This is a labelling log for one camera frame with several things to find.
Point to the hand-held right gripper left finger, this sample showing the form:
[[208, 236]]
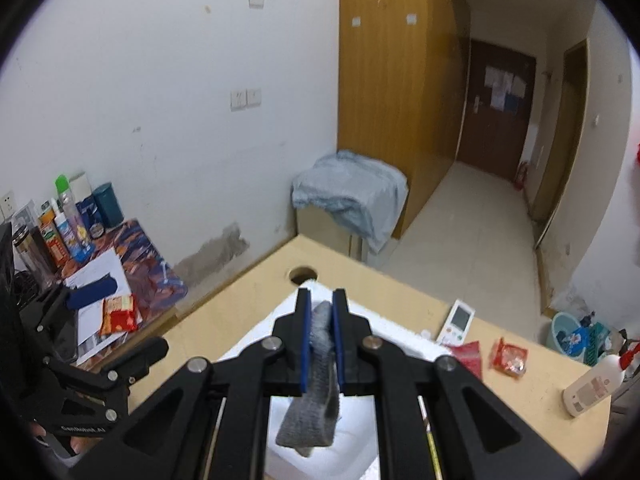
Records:
[[302, 345]]

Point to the wooden wardrobe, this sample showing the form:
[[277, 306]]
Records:
[[390, 110]]

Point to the person's left hand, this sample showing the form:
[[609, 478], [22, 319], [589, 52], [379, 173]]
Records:
[[80, 446]]

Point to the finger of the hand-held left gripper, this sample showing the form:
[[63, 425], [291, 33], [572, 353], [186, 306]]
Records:
[[145, 352], [47, 307]]

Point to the green cap spray bottle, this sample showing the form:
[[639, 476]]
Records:
[[70, 210]]

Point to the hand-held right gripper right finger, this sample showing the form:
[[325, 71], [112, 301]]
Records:
[[337, 345]]

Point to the red yellow snack packet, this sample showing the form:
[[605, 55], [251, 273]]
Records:
[[119, 315]]

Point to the red fire extinguisher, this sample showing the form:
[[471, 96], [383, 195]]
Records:
[[521, 176]]

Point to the white remote control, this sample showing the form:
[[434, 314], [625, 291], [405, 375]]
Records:
[[457, 322]]

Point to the small red snack packet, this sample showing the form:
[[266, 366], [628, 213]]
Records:
[[509, 357]]

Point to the patterned table cloth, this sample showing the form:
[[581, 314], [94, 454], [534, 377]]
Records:
[[150, 270]]

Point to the grey cloth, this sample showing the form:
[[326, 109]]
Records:
[[350, 185]]

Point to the light wooden side door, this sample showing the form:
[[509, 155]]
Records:
[[562, 135]]

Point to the large red snack packet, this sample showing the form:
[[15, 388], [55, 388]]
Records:
[[467, 356]]

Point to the white double wall socket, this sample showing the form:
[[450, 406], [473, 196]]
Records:
[[245, 99]]

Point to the small wooden cabinet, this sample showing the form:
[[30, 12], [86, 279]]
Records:
[[315, 222]]

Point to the black thermos flask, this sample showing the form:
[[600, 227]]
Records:
[[32, 255]]

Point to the grey sock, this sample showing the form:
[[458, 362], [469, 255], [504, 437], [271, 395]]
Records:
[[310, 410]]

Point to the orange carton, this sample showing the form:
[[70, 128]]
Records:
[[52, 240]]

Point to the white paper sheets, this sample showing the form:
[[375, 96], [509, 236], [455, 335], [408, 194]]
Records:
[[102, 267]]

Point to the white foam box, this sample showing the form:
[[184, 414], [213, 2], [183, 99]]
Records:
[[395, 335]]

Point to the papers on door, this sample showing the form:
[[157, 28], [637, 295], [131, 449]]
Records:
[[505, 85]]

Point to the dark brown door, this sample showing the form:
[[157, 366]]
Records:
[[492, 135]]

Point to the dark teal canister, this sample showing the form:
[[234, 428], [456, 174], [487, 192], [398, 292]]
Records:
[[108, 205]]

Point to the white lotion pump bottle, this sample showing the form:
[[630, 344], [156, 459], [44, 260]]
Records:
[[587, 385]]

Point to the light blue plastic basin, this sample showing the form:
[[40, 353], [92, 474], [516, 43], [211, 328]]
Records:
[[557, 332]]

